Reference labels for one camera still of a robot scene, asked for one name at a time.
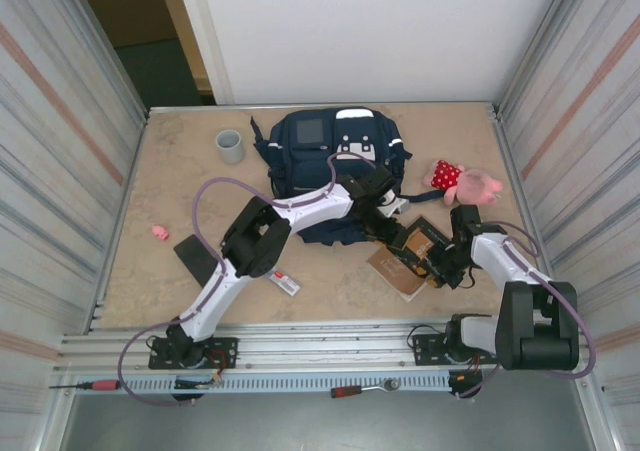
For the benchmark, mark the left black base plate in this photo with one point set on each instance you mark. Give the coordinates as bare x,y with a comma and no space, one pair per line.
225,346

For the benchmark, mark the brown book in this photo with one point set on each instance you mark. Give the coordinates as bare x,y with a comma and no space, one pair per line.
395,271

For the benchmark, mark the small pink pig figure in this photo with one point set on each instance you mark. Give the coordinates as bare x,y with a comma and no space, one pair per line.
160,232

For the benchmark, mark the tan wooden door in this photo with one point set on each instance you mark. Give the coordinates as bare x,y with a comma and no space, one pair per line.
185,21

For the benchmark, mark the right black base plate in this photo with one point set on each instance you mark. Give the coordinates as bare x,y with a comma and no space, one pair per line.
425,343

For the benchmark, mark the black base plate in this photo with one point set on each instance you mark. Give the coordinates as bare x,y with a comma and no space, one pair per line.
425,343
225,346

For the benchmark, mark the aluminium mounting rail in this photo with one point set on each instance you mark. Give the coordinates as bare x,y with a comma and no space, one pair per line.
325,343

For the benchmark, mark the navy blue backpack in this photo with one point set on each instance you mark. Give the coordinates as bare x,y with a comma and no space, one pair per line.
310,161

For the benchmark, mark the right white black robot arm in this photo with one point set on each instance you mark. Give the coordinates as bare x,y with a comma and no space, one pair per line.
540,326

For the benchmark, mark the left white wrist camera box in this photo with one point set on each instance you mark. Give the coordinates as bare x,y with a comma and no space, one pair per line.
394,205

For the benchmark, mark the white red pen pack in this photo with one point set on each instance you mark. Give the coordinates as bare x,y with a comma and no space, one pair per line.
285,282

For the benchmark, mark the black rectangular case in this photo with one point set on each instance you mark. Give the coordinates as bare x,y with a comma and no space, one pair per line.
192,253

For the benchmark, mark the pink plush pig red dress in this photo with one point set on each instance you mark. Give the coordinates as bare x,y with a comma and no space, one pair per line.
470,186

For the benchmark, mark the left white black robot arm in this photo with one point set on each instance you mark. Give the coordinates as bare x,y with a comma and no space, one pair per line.
310,206

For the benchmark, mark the grey plastic cup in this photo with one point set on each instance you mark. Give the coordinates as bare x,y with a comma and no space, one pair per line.
230,146

